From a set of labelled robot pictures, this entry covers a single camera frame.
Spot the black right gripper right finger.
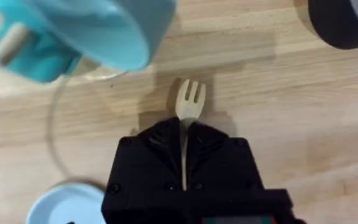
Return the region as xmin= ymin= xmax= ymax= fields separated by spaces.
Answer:
xmin=186 ymin=121 xmax=265 ymax=192

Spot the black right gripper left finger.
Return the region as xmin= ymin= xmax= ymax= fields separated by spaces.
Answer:
xmin=101 ymin=116 xmax=183 ymax=224

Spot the wooden fork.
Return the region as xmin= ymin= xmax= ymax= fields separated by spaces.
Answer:
xmin=175 ymin=78 xmax=207 ymax=191

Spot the light blue plate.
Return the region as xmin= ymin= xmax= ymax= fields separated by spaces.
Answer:
xmin=25 ymin=182 xmax=107 ymax=224

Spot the black tape roll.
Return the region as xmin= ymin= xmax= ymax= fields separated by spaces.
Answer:
xmin=307 ymin=0 xmax=358 ymax=50

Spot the teal cup with handle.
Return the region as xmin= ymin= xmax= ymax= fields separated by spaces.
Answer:
xmin=0 ymin=0 xmax=178 ymax=83

